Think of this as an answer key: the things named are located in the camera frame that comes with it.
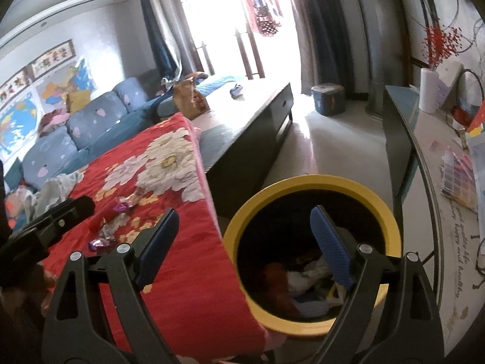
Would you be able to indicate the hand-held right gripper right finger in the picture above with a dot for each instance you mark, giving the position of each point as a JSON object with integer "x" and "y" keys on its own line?
{"x": 333, "y": 250}

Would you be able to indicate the pink foil candy wrapper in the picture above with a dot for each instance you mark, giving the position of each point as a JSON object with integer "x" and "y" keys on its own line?
{"x": 127, "y": 204}

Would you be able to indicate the pile of colourful papers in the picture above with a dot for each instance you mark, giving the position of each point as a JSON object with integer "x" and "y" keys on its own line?
{"x": 458, "y": 178}

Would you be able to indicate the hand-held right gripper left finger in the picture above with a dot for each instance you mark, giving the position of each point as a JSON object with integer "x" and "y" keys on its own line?
{"x": 159, "y": 242}

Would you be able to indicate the dark grey curtain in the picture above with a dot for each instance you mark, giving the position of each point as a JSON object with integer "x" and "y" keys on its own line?
{"x": 326, "y": 26}

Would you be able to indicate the world wall map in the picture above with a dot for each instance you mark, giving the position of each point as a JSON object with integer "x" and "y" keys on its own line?
{"x": 19, "y": 125}

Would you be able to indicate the yellow trash bin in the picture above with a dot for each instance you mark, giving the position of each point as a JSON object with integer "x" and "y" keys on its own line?
{"x": 303, "y": 182}

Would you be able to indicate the light green cloth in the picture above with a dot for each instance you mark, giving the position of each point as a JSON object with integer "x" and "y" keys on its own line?
{"x": 53, "y": 193}

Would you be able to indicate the dark blue curtain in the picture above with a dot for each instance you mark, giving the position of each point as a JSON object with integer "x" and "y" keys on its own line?
{"x": 159, "y": 38}

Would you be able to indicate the blue storage box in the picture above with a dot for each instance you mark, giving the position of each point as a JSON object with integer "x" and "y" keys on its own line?
{"x": 327, "y": 100}

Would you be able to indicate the white paper towel roll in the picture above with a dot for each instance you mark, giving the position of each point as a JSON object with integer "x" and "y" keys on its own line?
{"x": 429, "y": 91}

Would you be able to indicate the red floral blanket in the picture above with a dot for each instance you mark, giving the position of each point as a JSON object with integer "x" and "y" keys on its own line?
{"x": 170, "y": 292}

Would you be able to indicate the white box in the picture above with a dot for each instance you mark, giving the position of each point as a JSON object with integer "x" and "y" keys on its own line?
{"x": 451, "y": 83}

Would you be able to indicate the dark coffee table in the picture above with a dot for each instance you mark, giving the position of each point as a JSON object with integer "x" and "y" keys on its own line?
{"x": 246, "y": 151}

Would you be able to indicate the grey glass-top console table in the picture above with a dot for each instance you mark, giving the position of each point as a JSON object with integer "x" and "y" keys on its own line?
{"x": 424, "y": 159}

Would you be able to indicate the balcony sliding door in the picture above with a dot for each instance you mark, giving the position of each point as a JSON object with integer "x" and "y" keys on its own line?
{"x": 254, "y": 64}

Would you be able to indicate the hanging patterned clothes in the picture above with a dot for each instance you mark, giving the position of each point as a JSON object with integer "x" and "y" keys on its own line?
{"x": 267, "y": 22}

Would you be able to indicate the purple foil candy wrapper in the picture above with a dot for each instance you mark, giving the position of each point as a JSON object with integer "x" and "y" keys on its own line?
{"x": 102, "y": 242}

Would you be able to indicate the red flower decoration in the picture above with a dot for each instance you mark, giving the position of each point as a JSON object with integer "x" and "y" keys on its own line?
{"x": 439, "y": 45}

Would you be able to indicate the red paper booklet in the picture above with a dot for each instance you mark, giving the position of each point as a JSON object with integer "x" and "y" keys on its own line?
{"x": 475, "y": 125}

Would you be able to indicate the white tower air conditioner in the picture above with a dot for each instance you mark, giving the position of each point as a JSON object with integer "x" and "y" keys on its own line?
{"x": 382, "y": 64}

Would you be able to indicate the framed embroidery picture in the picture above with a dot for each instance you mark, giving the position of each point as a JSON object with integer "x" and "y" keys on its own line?
{"x": 15, "y": 83}
{"x": 53, "y": 57}

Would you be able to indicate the white plastic bag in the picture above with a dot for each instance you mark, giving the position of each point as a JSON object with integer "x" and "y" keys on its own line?
{"x": 309, "y": 271}

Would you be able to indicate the small blue pouch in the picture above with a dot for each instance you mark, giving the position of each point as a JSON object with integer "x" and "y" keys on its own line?
{"x": 237, "y": 91}

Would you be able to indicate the colourful wall map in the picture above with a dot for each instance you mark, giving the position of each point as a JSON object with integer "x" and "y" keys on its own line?
{"x": 72, "y": 79}

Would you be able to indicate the yellow cushion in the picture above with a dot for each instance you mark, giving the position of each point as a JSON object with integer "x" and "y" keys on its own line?
{"x": 78, "y": 101}

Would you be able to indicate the blue patterned sofa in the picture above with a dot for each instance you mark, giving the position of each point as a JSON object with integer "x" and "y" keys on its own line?
{"x": 94, "y": 121}

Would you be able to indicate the pink clothes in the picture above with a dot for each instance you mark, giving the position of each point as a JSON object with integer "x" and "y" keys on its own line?
{"x": 53, "y": 119}

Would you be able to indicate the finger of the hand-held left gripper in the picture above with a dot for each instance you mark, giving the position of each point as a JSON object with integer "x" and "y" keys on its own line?
{"x": 64, "y": 214}

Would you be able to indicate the brown paper bag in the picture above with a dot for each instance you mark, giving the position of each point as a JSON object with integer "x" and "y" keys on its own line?
{"x": 189, "y": 98}

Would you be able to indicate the red mesh bag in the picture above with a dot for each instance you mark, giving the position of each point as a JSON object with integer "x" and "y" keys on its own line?
{"x": 276, "y": 282}

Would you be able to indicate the blue white packet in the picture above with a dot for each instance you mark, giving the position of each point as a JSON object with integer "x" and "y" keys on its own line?
{"x": 314, "y": 301}

